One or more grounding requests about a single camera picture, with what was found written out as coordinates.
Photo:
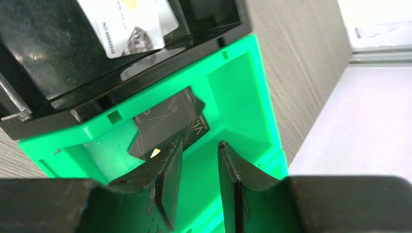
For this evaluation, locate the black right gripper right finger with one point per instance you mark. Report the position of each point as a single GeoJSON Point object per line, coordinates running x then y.
{"type": "Point", "coordinates": [255, 202]}

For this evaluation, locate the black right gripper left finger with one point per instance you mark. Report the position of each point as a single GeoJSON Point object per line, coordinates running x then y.
{"type": "Point", "coordinates": [143, 200]}

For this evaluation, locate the dark credit card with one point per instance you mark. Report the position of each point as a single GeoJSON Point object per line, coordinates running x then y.
{"type": "Point", "coordinates": [180, 115]}

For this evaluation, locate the white card in black bin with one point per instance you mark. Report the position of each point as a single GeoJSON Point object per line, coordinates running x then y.
{"type": "Point", "coordinates": [128, 27]}

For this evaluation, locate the green double storage bin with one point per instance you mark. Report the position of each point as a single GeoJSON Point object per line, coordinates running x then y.
{"type": "Point", "coordinates": [233, 86]}

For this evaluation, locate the black storage bin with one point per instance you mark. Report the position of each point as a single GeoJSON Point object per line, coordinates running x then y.
{"type": "Point", "coordinates": [55, 73]}

